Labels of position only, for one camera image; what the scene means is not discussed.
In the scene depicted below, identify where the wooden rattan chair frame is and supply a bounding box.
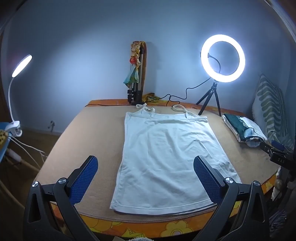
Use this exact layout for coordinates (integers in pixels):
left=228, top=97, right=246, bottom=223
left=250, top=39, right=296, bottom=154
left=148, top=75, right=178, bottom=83
left=0, top=148, right=40, bottom=209

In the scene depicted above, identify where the dark striped clothing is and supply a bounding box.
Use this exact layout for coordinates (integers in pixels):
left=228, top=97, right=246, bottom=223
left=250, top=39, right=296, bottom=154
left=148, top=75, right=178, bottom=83
left=269, top=209, right=292, bottom=235

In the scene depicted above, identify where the crumpled yellow green cloth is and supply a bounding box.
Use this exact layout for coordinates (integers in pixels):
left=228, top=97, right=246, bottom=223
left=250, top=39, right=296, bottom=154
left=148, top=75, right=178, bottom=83
left=142, top=92, right=158, bottom=102

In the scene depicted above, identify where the black power cable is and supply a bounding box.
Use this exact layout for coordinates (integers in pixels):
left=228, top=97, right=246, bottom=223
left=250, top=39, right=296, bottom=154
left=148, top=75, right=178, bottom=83
left=129, top=77, right=213, bottom=108

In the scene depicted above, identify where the black mini tripod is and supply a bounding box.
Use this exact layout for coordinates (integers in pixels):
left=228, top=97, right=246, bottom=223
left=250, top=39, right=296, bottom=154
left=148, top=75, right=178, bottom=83
left=195, top=82, right=222, bottom=116

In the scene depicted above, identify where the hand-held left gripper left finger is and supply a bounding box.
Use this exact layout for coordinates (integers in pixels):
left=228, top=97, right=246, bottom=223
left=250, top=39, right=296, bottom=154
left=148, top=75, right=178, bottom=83
left=23, top=155, right=99, bottom=241

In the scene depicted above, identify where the folded grey tripod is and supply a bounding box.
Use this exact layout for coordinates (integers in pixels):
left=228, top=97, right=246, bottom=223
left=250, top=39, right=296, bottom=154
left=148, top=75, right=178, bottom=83
left=127, top=42, right=148, bottom=106

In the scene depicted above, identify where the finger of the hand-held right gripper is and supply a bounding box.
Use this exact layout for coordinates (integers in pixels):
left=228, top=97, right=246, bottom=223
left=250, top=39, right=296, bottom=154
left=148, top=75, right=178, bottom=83
left=259, top=141, right=273, bottom=154
left=271, top=140, right=290, bottom=153

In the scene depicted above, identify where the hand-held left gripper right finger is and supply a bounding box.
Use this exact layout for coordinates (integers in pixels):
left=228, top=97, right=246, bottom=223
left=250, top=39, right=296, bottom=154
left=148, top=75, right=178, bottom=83
left=193, top=155, right=271, bottom=241

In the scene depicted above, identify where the orange floral cloth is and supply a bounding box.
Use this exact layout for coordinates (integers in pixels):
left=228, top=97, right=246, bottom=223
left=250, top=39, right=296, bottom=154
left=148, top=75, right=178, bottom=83
left=35, top=99, right=280, bottom=240

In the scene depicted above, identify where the folded white garment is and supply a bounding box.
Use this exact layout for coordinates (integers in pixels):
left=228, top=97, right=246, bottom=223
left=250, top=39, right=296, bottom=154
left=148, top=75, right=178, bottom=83
left=222, top=115, right=267, bottom=147

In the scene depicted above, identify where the white clip desk lamp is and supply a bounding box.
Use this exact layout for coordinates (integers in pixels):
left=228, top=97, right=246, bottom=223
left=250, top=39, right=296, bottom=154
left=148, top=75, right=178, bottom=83
left=5, top=54, right=33, bottom=137

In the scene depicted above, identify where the white camisole top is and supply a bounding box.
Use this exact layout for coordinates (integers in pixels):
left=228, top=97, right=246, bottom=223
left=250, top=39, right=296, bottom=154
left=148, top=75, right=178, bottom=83
left=109, top=104, right=242, bottom=216

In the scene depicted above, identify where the blue chair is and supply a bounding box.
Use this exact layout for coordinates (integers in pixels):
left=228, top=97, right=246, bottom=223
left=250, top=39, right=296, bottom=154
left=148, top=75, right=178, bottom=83
left=0, top=122, right=11, bottom=163

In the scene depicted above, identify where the white ring light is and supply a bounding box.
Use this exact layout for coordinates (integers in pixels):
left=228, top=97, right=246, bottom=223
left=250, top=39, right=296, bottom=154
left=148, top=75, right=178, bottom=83
left=200, top=34, right=245, bottom=83

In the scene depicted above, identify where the folded dark green printed garment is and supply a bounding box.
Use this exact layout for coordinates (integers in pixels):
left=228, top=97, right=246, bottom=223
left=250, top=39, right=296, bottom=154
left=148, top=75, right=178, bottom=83
left=225, top=113, right=255, bottom=142

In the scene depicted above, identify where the green striped pillow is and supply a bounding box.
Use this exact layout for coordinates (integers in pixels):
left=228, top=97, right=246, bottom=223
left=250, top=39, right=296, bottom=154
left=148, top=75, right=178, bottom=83
left=252, top=74, right=288, bottom=144

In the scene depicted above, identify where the folded tripod with cloth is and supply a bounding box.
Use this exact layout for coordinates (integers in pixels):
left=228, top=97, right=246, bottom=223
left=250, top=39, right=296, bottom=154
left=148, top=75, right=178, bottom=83
left=123, top=40, right=147, bottom=100

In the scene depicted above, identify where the white lamp cable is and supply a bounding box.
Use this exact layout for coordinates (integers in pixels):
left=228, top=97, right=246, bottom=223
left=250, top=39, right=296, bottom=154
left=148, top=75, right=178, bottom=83
left=9, top=136, right=48, bottom=169

